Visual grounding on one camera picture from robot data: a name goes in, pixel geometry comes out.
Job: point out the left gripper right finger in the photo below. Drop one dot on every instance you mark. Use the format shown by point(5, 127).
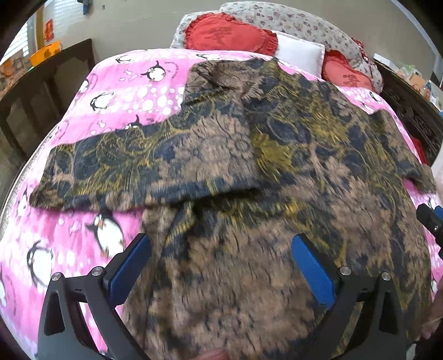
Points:
point(380, 331)

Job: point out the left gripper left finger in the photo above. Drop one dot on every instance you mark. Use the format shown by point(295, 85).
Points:
point(63, 333)

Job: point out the brown floral patterned garment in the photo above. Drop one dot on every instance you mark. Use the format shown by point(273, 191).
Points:
point(255, 156)

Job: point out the operator right hand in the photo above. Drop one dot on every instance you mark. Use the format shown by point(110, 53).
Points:
point(432, 318)

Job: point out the dark carved wooden headboard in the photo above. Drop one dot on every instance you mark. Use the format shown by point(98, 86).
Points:
point(419, 117)

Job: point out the small red heart pillow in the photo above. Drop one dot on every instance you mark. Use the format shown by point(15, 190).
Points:
point(338, 71)

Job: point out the white square pillow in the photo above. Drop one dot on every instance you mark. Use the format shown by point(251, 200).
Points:
point(306, 55)

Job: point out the floral grey bolster pillow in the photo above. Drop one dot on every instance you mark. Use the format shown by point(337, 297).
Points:
point(307, 26)

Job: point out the pink penguin blanket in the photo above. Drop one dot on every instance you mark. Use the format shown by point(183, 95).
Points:
point(141, 87)

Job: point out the orange plastic basin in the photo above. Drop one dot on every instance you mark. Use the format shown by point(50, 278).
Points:
point(45, 53)

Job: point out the large red heart pillow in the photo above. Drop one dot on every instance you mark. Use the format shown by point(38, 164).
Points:
point(223, 32)

